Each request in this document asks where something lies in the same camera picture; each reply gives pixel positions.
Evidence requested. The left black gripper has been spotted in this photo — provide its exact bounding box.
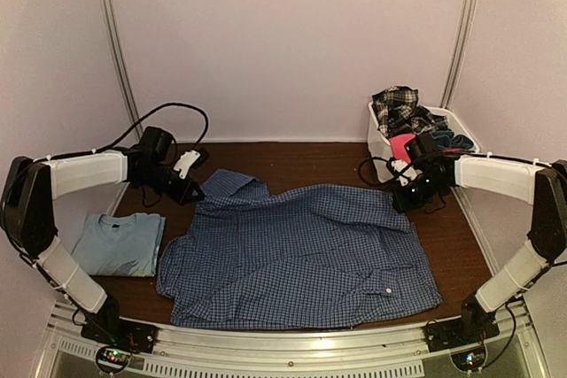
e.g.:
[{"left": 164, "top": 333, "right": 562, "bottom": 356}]
[{"left": 137, "top": 165, "right": 205, "bottom": 207}]

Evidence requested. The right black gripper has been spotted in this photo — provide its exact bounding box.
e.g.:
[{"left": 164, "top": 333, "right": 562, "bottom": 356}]
[{"left": 392, "top": 173, "right": 446, "bottom": 215}]

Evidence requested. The light blue printed t-shirt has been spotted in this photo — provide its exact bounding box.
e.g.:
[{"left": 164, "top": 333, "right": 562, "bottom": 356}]
[{"left": 71, "top": 212, "right": 166, "bottom": 278}]

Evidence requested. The blue dotted shirt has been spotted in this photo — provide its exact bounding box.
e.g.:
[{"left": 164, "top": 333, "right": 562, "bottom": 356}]
[{"left": 156, "top": 169, "right": 442, "bottom": 330}]

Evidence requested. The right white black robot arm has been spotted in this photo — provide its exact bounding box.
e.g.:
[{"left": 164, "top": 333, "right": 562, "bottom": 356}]
[{"left": 387, "top": 134, "right": 566, "bottom": 344}]

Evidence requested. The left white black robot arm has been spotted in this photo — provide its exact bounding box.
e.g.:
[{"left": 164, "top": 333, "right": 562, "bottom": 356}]
[{"left": 1, "top": 127, "right": 208, "bottom": 346}]

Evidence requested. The white plastic laundry basket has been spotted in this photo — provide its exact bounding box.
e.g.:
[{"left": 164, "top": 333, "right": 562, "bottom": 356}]
[{"left": 367, "top": 102, "right": 480, "bottom": 181}]

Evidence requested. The pink garment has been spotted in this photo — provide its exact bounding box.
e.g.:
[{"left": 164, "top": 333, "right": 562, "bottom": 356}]
[{"left": 389, "top": 134, "right": 416, "bottom": 164}]

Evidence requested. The navy blue garment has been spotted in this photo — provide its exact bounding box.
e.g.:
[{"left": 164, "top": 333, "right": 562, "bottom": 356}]
[{"left": 431, "top": 129, "right": 475, "bottom": 151}]

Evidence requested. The dark plaid shirt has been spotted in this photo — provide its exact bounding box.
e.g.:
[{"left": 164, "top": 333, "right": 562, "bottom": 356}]
[{"left": 371, "top": 86, "right": 449, "bottom": 139}]

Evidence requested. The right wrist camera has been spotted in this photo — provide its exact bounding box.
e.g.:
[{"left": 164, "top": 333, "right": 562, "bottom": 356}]
[{"left": 386, "top": 158, "right": 418, "bottom": 187}]

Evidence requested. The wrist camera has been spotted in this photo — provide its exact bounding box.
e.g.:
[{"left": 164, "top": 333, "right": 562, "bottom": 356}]
[
  {"left": 386, "top": 158, "right": 418, "bottom": 187},
  {"left": 173, "top": 149, "right": 209, "bottom": 175}
]

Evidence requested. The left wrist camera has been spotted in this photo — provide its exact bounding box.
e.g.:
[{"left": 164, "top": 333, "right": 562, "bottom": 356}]
[{"left": 173, "top": 149, "right": 209, "bottom": 175}]

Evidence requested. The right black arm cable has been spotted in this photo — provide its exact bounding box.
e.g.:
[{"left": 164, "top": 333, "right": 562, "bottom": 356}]
[{"left": 356, "top": 157, "right": 395, "bottom": 187}]

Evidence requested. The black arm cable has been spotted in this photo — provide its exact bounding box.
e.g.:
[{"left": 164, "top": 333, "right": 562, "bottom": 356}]
[
  {"left": 92, "top": 102, "right": 210, "bottom": 158},
  {"left": 356, "top": 157, "right": 395, "bottom": 187}
]

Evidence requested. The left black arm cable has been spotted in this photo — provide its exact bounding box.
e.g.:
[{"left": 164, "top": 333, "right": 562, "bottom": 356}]
[{"left": 92, "top": 102, "right": 210, "bottom": 158}]

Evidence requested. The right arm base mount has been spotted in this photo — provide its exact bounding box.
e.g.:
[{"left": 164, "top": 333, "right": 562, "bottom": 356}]
[{"left": 422, "top": 318, "right": 500, "bottom": 374}]

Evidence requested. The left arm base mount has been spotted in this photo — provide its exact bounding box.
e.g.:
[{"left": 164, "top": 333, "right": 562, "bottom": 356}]
[{"left": 81, "top": 320, "right": 158, "bottom": 375}]

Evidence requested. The front aluminium frame rail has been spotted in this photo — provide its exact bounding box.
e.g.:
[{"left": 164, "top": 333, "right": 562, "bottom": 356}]
[{"left": 43, "top": 302, "right": 537, "bottom": 378}]

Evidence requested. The right aluminium frame post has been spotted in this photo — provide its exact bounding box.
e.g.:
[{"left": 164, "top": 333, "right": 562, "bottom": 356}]
[{"left": 439, "top": 0, "right": 478, "bottom": 109}]

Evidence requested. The aluminium frame post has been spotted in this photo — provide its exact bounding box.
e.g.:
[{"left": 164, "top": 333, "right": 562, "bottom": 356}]
[
  {"left": 439, "top": 0, "right": 478, "bottom": 109},
  {"left": 100, "top": 0, "right": 143, "bottom": 138}
]

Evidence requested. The left aluminium frame post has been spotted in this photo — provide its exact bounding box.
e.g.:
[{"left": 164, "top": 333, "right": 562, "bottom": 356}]
[{"left": 100, "top": 0, "right": 143, "bottom": 138}]

